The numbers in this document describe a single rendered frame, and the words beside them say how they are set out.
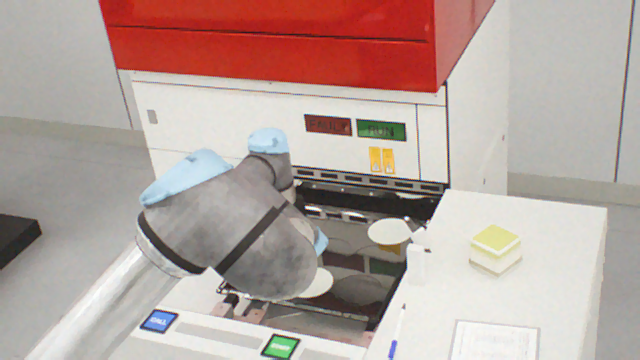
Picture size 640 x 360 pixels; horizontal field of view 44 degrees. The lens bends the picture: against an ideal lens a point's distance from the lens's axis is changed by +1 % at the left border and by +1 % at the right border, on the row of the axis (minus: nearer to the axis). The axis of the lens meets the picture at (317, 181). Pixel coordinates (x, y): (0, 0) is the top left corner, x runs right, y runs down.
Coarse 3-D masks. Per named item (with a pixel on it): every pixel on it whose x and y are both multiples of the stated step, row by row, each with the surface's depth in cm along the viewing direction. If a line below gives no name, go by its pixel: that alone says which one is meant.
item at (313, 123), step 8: (312, 120) 186; (320, 120) 185; (328, 120) 184; (336, 120) 183; (344, 120) 182; (312, 128) 187; (320, 128) 186; (328, 128) 185; (336, 128) 184; (344, 128) 184
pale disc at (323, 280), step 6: (318, 270) 171; (324, 270) 171; (318, 276) 170; (324, 276) 169; (330, 276) 169; (318, 282) 168; (324, 282) 168; (330, 282) 168; (312, 288) 167; (318, 288) 166; (324, 288) 166; (300, 294) 165; (306, 294) 165; (312, 294) 165; (318, 294) 165
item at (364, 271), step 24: (312, 216) 189; (336, 216) 188; (360, 216) 187; (384, 216) 186; (336, 240) 180; (360, 240) 179; (408, 240) 177; (336, 264) 173; (360, 264) 172; (384, 264) 171; (336, 288) 166; (360, 288) 165; (384, 288) 164; (360, 312) 158
